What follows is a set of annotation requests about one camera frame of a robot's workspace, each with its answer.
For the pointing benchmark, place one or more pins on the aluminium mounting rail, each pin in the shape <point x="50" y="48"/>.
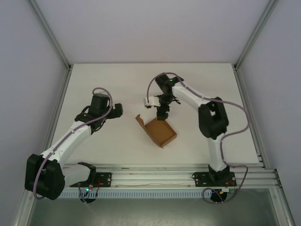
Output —
<point x="152" y="175"/>

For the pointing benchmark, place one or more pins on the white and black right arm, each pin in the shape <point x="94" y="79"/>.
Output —
<point x="214" y="122"/>

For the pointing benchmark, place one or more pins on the aluminium frame post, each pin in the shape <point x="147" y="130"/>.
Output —
<point x="255" y="35"/>
<point x="50" y="35"/>

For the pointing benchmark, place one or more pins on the grey metal sheet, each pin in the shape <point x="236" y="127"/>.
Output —
<point x="152" y="213"/>

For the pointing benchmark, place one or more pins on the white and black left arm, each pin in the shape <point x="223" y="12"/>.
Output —
<point x="70" y="141"/>

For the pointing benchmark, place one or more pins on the brown cardboard box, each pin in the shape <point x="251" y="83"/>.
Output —
<point x="162" y="133"/>

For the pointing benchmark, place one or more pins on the aluminium frame side beam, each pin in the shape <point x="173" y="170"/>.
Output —
<point x="249" y="117"/>
<point x="55" y="117"/>

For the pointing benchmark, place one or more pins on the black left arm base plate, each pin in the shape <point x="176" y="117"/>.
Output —
<point x="104" y="179"/>

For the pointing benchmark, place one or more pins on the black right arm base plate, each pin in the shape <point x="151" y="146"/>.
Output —
<point x="200" y="179"/>

